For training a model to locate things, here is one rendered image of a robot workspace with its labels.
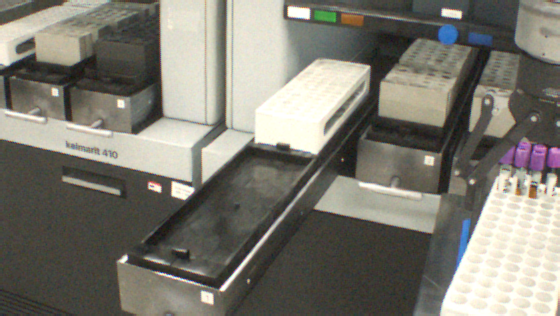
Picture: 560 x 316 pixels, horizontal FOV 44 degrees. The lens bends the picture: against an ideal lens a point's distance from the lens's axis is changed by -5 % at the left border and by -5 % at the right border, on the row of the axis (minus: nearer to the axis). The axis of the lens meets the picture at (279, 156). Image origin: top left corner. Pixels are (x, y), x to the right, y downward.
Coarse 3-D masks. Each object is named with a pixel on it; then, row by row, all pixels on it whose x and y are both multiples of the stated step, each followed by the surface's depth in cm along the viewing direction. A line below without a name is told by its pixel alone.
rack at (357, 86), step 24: (312, 72) 125; (336, 72) 126; (360, 72) 126; (288, 96) 114; (312, 96) 115; (336, 96) 115; (360, 96) 126; (264, 120) 108; (288, 120) 106; (312, 120) 106; (336, 120) 121; (312, 144) 107
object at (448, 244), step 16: (448, 208) 92; (464, 208) 92; (448, 224) 88; (464, 224) 88; (432, 240) 85; (448, 240) 85; (464, 240) 85; (432, 256) 82; (448, 256) 82; (432, 272) 79; (448, 272) 79; (432, 288) 76; (416, 304) 74; (432, 304) 73
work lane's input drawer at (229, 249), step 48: (288, 144) 108; (336, 144) 113; (240, 192) 98; (288, 192) 96; (144, 240) 84; (192, 240) 87; (240, 240) 87; (288, 240) 96; (144, 288) 81; (192, 288) 79; (240, 288) 82
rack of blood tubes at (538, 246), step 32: (480, 224) 76; (512, 224) 77; (544, 224) 77; (480, 256) 71; (512, 256) 71; (544, 256) 71; (448, 288) 66; (480, 288) 66; (512, 288) 66; (544, 288) 67
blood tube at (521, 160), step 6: (522, 150) 81; (528, 150) 81; (516, 156) 81; (522, 156) 81; (528, 156) 81; (516, 162) 82; (522, 162) 81; (516, 168) 82; (522, 168) 82; (516, 174) 82; (522, 174) 82; (516, 180) 82; (522, 180) 82; (516, 186) 82; (522, 186) 83; (516, 192) 83
